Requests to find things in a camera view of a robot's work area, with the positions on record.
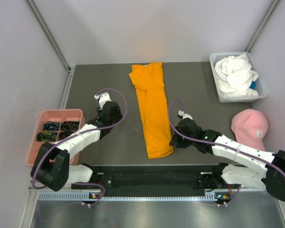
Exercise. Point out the aluminium frame post right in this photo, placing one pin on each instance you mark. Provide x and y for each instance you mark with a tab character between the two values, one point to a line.
262	25

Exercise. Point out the pink divided tray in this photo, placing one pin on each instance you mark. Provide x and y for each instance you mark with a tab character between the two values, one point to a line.
59	116

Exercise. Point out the yellow patterned rolled sock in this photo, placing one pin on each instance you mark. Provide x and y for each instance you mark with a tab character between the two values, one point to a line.
46	136

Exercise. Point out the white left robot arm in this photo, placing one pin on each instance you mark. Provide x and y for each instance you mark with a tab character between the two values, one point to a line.
52	168

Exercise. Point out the orange t shirt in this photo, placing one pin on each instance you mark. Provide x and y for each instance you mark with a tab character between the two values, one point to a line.
148	82

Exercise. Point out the dark rolled sock lower right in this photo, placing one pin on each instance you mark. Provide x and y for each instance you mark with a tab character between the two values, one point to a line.
65	134

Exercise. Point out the dark rolled sock upper left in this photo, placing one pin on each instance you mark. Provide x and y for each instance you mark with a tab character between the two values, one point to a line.
51	126

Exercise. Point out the aluminium frame post left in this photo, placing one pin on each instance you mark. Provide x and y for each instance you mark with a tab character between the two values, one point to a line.
44	27

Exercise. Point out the white crumpled t shirt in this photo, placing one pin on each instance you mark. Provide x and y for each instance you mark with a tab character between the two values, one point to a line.
235	76

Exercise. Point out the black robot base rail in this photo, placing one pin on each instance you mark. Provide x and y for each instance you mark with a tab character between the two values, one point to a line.
154	180

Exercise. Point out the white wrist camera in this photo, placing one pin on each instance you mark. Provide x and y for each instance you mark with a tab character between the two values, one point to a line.
183	115
102	99

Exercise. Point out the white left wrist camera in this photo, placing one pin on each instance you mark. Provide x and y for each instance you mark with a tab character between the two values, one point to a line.
102	99

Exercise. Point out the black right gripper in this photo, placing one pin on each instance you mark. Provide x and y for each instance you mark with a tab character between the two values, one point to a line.
175	142

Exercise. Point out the pink baseball cap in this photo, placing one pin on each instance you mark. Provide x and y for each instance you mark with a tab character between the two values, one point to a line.
250	126

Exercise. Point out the dark rolled sock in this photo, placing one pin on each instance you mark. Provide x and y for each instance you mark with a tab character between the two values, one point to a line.
51	126
65	134
70	125

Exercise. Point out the aluminium frame post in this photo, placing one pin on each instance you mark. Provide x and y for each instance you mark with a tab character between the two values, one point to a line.
262	25
44	27

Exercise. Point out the white plastic basket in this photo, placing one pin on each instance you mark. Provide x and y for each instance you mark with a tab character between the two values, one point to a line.
260	86

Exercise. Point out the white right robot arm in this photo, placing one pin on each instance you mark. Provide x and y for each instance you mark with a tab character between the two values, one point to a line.
253	167

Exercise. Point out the dark rolled sock upper right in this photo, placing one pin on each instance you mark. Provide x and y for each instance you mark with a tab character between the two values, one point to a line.
70	125

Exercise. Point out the blue item in basket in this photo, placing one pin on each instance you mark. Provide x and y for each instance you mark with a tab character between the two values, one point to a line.
253	85

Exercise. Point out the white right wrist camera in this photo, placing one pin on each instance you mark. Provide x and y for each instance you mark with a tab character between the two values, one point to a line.
183	115

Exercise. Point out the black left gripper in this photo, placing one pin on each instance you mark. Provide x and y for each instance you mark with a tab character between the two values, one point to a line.
118	116

